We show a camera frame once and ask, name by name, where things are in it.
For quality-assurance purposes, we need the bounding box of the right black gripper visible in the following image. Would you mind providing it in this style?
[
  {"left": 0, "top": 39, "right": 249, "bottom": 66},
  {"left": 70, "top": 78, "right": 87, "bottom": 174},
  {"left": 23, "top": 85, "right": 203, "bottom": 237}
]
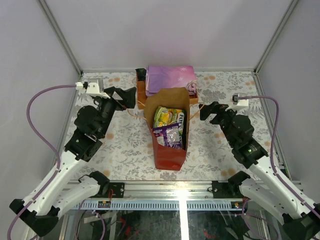
[{"left": 198, "top": 101, "right": 242, "bottom": 147}]

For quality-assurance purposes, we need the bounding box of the wooden organizer tray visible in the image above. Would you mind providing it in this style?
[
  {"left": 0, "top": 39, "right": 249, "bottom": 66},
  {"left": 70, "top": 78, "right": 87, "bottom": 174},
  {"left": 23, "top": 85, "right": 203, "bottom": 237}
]
[{"left": 135, "top": 70, "right": 199, "bottom": 110}]

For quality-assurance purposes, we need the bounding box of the green Fox's candy bag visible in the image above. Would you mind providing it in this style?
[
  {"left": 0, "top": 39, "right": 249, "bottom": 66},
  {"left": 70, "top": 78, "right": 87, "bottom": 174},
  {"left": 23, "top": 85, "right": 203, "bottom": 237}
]
[{"left": 153, "top": 106, "right": 187, "bottom": 128}]

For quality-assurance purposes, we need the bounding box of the purple Fox's candy bag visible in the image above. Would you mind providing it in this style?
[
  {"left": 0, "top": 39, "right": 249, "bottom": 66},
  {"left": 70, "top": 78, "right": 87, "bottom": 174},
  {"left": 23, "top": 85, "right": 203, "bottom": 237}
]
[{"left": 152, "top": 123, "right": 183, "bottom": 149}]

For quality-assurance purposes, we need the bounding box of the red paper bag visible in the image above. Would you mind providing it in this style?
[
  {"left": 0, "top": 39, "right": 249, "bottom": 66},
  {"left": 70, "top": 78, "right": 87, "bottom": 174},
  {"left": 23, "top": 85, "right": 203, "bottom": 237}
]
[{"left": 140, "top": 87, "right": 193, "bottom": 171}]

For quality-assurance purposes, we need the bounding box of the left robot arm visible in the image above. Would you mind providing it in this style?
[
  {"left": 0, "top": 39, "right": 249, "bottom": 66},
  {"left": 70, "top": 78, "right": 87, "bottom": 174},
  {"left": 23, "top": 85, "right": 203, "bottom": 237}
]
[{"left": 9, "top": 87, "right": 137, "bottom": 237}]

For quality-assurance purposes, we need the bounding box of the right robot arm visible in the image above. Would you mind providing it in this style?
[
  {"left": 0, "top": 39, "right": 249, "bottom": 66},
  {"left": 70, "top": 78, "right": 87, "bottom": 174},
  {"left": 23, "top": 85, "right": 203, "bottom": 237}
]
[{"left": 199, "top": 101, "right": 320, "bottom": 240}]

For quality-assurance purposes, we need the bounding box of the dark patterned cloth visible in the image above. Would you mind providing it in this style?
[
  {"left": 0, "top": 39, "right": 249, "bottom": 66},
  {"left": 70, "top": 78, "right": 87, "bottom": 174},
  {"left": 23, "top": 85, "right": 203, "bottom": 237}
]
[{"left": 135, "top": 68, "right": 147, "bottom": 82}]

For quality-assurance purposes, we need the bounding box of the folded purple cloth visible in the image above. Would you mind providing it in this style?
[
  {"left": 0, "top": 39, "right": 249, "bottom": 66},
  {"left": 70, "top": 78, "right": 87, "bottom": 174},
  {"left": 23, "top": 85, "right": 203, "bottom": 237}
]
[{"left": 145, "top": 65, "right": 197, "bottom": 97}]

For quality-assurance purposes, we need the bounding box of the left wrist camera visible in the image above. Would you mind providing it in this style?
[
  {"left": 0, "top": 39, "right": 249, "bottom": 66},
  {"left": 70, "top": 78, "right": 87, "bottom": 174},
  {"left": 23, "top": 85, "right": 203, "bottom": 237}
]
[{"left": 75, "top": 79, "right": 111, "bottom": 99}]

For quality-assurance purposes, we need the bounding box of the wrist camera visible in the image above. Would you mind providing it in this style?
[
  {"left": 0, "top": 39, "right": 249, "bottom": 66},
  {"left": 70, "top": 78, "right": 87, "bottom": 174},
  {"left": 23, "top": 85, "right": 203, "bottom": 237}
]
[
  {"left": 75, "top": 79, "right": 111, "bottom": 99},
  {"left": 225, "top": 93, "right": 249, "bottom": 111}
]

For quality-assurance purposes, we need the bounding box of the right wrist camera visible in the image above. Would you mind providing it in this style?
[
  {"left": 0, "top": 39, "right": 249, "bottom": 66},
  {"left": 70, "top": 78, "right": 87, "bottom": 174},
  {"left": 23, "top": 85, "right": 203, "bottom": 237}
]
[{"left": 225, "top": 93, "right": 249, "bottom": 111}]

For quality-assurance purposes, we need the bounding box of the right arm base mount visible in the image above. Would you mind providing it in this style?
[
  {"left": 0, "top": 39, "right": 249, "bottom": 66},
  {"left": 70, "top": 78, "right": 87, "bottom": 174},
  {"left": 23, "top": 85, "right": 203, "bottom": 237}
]
[{"left": 211, "top": 181, "right": 243, "bottom": 199}]

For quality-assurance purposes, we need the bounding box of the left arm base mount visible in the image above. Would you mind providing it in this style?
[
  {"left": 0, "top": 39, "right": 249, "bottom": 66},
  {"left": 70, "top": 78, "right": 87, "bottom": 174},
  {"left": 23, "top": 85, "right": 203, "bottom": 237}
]
[{"left": 89, "top": 182, "right": 125, "bottom": 199}]

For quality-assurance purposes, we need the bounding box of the aluminium frame rail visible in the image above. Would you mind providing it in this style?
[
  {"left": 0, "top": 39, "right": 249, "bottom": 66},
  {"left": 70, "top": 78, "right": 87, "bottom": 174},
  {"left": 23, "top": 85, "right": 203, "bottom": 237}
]
[{"left": 37, "top": 180, "right": 307, "bottom": 211}]

